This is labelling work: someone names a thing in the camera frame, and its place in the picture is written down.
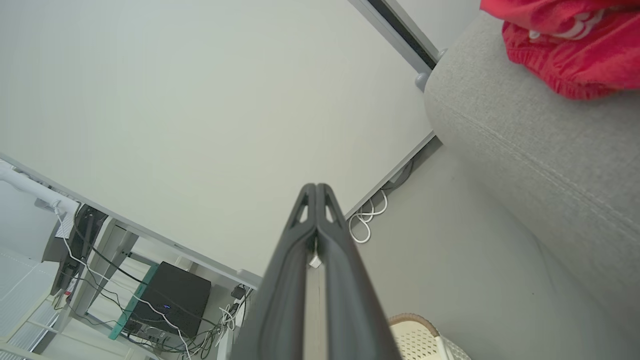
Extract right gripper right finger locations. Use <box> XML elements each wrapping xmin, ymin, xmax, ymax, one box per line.
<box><xmin>316</xmin><ymin>183</ymin><xmax>404</xmax><ymax>360</ymax></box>

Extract long white desk cable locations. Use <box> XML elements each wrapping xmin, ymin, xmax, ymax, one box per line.
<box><xmin>54</xmin><ymin>209</ymin><xmax>194</xmax><ymax>360</ymax></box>

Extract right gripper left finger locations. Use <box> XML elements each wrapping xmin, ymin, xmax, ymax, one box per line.
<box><xmin>229</xmin><ymin>183</ymin><xmax>319</xmax><ymax>360</ymax></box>

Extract coiled white cable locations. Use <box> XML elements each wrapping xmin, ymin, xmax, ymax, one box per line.
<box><xmin>348</xmin><ymin>189</ymin><xmax>389</xmax><ymax>245</ymax></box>

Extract narrow white partition panel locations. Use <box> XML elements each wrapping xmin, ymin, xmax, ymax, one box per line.
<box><xmin>387</xmin><ymin>0</ymin><xmax>482</xmax><ymax>57</ymax></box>

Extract teal desk leg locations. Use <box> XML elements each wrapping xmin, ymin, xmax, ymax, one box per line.
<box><xmin>108</xmin><ymin>263</ymin><xmax>160</xmax><ymax>341</ymax></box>

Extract cream perforated laundry basket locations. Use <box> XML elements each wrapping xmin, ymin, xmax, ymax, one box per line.
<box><xmin>388</xmin><ymin>312</ymin><xmax>472</xmax><ymax>360</ymax></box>

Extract red shorts with white print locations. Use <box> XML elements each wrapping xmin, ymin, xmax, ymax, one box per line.
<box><xmin>479</xmin><ymin>0</ymin><xmax>640</xmax><ymax>101</ymax></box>

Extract grey fabric sofa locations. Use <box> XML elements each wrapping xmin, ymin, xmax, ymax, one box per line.
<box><xmin>423</xmin><ymin>10</ymin><xmax>640</xmax><ymax>343</ymax></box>

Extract black computer case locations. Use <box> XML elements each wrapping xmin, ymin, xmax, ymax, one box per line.
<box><xmin>124</xmin><ymin>260</ymin><xmax>212</xmax><ymax>339</ymax></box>

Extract wide light grey desk leg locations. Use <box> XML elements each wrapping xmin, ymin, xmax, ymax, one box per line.
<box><xmin>64</xmin><ymin>219</ymin><xmax>139</xmax><ymax>332</ymax></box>

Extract black monitor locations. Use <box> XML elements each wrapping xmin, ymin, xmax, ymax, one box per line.
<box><xmin>42</xmin><ymin>203</ymin><xmax>109</xmax><ymax>297</ymax></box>

